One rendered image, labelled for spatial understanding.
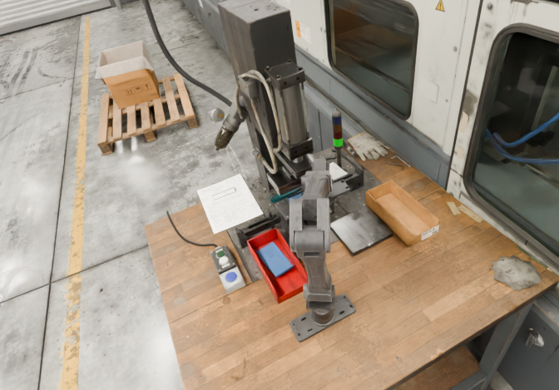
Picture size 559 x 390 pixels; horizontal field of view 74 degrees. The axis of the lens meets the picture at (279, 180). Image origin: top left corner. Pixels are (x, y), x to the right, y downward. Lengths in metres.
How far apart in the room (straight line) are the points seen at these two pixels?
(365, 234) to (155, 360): 1.47
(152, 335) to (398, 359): 1.62
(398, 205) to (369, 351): 0.58
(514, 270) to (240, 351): 0.86
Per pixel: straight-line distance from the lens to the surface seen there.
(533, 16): 1.19
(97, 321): 2.69
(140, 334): 2.49
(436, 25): 1.52
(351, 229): 1.38
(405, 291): 1.26
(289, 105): 1.11
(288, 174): 1.26
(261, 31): 1.10
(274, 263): 1.33
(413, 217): 1.45
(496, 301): 1.30
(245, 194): 1.61
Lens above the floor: 1.96
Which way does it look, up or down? 40 degrees down
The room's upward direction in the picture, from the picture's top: 11 degrees counter-clockwise
